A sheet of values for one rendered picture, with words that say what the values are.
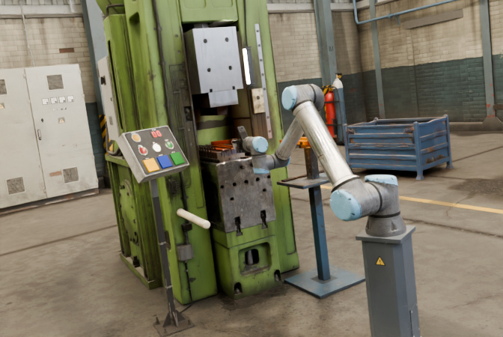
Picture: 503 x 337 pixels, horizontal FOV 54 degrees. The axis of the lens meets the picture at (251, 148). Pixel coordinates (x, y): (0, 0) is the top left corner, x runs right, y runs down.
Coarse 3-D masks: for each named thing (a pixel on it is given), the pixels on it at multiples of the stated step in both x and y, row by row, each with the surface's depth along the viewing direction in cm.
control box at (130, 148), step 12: (132, 132) 275; (144, 132) 281; (168, 132) 294; (120, 144) 272; (132, 144) 270; (144, 144) 276; (156, 144) 282; (132, 156) 268; (144, 156) 271; (156, 156) 277; (168, 156) 283; (132, 168) 269; (144, 168) 266; (168, 168) 278; (180, 168) 288; (144, 180) 270
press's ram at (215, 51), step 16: (192, 32) 304; (208, 32) 308; (224, 32) 313; (192, 48) 308; (208, 48) 309; (224, 48) 314; (192, 64) 312; (208, 64) 309; (224, 64) 314; (192, 80) 317; (208, 80) 310; (224, 80) 315; (240, 80) 320
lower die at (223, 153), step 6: (222, 144) 353; (198, 150) 344; (204, 150) 339; (216, 150) 325; (222, 150) 317; (228, 150) 319; (234, 150) 320; (204, 156) 333; (210, 156) 324; (216, 156) 315; (222, 156) 317; (228, 156) 319; (234, 156) 321; (240, 156) 323
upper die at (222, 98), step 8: (192, 96) 335; (200, 96) 323; (208, 96) 311; (216, 96) 313; (224, 96) 315; (232, 96) 318; (200, 104) 325; (208, 104) 313; (216, 104) 313; (224, 104) 316; (232, 104) 318
